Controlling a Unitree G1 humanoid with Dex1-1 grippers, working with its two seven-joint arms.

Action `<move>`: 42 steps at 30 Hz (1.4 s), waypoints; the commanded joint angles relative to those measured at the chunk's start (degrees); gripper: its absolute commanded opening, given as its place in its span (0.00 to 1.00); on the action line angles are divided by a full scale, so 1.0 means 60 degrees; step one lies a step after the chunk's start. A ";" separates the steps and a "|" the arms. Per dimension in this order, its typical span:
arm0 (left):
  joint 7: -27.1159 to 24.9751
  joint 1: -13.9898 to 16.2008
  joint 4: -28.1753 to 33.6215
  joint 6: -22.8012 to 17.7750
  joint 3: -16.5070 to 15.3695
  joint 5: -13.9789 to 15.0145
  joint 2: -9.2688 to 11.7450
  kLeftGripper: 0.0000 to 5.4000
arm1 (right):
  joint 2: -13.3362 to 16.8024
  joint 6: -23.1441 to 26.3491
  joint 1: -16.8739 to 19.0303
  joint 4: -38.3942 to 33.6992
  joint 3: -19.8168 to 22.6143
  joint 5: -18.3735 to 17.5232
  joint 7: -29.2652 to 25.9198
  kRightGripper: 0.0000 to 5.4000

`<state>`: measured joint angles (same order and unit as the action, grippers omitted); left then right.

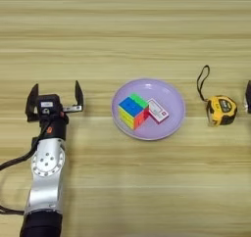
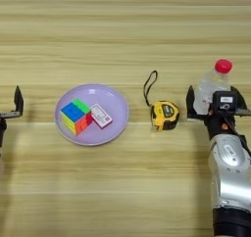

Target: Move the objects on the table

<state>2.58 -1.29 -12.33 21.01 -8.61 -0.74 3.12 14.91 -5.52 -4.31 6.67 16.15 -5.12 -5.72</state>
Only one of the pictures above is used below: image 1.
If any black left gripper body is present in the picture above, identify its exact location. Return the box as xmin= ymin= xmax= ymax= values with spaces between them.
xmin=25 ymin=105 xmax=82 ymax=141

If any colourful puzzle cube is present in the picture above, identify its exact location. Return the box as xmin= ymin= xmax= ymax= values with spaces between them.
xmin=118 ymin=92 xmax=150 ymax=131

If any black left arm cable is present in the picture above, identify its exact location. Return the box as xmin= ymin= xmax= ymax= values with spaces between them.
xmin=0 ymin=137 xmax=43 ymax=215

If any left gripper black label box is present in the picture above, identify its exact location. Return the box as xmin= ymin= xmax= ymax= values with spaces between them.
xmin=36 ymin=94 xmax=63 ymax=117

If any yellow black tape measure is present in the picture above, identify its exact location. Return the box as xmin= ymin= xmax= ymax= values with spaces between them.
xmin=196 ymin=65 xmax=238 ymax=127

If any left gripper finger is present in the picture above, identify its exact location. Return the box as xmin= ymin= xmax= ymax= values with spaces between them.
xmin=25 ymin=83 xmax=40 ymax=118
xmin=75 ymin=80 xmax=84 ymax=107

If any small red white card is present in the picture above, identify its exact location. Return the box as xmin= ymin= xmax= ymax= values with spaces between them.
xmin=147 ymin=98 xmax=171 ymax=124

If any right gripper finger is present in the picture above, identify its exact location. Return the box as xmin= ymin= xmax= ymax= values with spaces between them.
xmin=245 ymin=79 xmax=251 ymax=115

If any purple round plate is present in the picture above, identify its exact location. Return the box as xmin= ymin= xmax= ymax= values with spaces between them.
xmin=111 ymin=78 xmax=186 ymax=141

